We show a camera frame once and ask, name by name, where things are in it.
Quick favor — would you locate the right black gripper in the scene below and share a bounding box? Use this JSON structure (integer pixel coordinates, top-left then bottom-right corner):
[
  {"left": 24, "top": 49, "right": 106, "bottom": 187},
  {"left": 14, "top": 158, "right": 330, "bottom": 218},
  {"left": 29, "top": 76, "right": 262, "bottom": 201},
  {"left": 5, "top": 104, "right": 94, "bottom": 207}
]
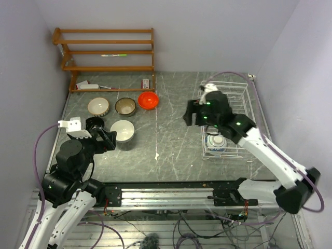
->
[{"left": 183, "top": 99, "right": 220, "bottom": 129}]

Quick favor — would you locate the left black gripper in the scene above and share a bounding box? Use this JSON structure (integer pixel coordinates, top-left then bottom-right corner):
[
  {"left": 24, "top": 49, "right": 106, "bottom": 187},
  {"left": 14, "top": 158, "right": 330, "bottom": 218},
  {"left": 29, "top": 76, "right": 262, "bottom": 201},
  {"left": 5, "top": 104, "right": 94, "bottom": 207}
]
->
[{"left": 69, "top": 126, "right": 116, "bottom": 177}]

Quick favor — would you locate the plain white bowl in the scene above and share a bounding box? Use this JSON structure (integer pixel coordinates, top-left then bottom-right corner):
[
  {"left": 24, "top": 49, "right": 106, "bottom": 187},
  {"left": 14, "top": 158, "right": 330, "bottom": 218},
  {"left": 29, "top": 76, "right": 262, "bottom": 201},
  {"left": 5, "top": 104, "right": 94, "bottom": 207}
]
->
[{"left": 110, "top": 120, "right": 135, "bottom": 143}]

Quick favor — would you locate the brown ceramic bowl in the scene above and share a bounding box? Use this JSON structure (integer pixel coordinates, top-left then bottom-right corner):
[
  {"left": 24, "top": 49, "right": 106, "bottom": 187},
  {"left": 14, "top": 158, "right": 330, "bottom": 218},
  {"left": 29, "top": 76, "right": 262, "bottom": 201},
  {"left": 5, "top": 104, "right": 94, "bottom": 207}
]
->
[{"left": 115, "top": 98, "right": 136, "bottom": 117}]

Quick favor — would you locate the blue white porcelain bowl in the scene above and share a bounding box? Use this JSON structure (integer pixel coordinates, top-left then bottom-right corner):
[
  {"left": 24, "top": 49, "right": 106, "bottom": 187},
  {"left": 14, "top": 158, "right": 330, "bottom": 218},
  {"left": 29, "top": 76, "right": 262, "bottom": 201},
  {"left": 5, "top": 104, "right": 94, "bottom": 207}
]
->
[{"left": 205, "top": 135, "right": 227, "bottom": 155}]

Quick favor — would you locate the white wire dish rack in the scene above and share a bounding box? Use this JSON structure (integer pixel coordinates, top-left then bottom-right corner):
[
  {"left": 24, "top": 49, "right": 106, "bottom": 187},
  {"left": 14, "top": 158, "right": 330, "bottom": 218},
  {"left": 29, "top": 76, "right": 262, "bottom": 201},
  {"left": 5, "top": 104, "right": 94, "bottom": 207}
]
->
[{"left": 198, "top": 81, "right": 256, "bottom": 162}]

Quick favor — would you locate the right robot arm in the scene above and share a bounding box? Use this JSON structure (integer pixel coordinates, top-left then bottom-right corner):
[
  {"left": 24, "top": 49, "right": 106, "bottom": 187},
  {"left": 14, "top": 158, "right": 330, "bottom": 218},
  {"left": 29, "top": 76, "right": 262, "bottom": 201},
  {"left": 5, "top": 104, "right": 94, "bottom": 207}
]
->
[{"left": 183, "top": 90, "right": 321, "bottom": 214}]

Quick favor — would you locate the wooden shelf rack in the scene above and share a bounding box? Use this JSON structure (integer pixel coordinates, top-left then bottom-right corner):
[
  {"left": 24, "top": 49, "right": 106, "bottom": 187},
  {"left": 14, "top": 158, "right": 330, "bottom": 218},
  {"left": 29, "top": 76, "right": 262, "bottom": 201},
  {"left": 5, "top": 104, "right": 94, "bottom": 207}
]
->
[{"left": 51, "top": 27, "right": 156, "bottom": 93}]

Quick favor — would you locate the cream patterned bowl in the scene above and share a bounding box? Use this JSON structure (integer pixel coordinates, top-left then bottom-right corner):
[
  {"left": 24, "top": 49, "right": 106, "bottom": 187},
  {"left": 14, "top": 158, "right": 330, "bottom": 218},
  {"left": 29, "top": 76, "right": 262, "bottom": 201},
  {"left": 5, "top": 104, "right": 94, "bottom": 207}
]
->
[{"left": 88, "top": 97, "right": 109, "bottom": 117}]

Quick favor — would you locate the pink pen on shelf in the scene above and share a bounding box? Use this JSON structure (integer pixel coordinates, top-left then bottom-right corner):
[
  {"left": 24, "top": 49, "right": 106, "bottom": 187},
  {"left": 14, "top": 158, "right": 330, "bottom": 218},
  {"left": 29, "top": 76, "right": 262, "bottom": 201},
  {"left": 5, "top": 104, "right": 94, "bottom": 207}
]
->
[{"left": 99, "top": 85, "right": 118, "bottom": 90}]

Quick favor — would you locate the white box on shelf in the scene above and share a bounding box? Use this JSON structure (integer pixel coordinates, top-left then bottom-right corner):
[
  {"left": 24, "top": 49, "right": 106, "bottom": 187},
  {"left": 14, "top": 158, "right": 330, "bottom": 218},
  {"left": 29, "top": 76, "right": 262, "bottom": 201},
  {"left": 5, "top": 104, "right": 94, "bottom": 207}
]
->
[{"left": 75, "top": 80, "right": 100, "bottom": 90}]

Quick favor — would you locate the orange plastic bowl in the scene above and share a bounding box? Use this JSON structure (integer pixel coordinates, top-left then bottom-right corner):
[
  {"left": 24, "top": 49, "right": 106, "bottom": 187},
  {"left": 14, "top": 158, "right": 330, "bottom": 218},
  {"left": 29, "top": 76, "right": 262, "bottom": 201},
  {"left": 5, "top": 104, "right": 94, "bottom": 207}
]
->
[{"left": 137, "top": 92, "right": 159, "bottom": 110}]

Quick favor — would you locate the red white small card box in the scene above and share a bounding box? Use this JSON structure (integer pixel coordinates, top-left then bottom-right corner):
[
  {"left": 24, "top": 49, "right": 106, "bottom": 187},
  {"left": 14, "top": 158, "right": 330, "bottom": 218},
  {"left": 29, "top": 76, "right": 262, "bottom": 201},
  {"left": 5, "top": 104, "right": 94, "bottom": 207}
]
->
[{"left": 141, "top": 79, "right": 150, "bottom": 89}]

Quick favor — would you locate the green white marker pen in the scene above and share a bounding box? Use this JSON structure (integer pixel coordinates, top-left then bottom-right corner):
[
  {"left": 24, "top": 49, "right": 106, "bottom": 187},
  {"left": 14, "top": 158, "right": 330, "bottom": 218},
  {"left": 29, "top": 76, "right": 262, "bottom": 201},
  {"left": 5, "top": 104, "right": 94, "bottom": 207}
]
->
[{"left": 101, "top": 53, "right": 127, "bottom": 58}]

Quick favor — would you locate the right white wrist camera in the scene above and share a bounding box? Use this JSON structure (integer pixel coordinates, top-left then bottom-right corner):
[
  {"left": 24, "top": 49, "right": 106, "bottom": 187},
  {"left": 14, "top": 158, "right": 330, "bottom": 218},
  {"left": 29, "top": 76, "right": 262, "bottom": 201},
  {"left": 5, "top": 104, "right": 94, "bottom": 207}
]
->
[{"left": 199, "top": 83, "right": 219, "bottom": 105}]

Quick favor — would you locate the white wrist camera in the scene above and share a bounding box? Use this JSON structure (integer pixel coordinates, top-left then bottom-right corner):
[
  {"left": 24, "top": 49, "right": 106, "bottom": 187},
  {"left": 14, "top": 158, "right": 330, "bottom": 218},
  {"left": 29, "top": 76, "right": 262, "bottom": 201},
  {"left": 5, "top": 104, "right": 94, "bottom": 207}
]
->
[
  {"left": 199, "top": 83, "right": 219, "bottom": 105},
  {"left": 58, "top": 117, "right": 92, "bottom": 139}
]

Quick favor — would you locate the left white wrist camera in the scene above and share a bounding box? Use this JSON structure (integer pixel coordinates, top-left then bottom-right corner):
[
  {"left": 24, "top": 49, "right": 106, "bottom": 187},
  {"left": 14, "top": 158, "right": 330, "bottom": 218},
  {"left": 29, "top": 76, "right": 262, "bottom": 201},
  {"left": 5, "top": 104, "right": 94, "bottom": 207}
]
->
[{"left": 58, "top": 117, "right": 92, "bottom": 139}]

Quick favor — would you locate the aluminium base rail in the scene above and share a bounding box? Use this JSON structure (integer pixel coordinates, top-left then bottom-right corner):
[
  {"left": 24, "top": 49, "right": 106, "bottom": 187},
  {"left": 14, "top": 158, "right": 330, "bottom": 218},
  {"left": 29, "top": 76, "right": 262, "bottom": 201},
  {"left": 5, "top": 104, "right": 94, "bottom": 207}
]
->
[{"left": 82, "top": 178, "right": 284, "bottom": 210}]

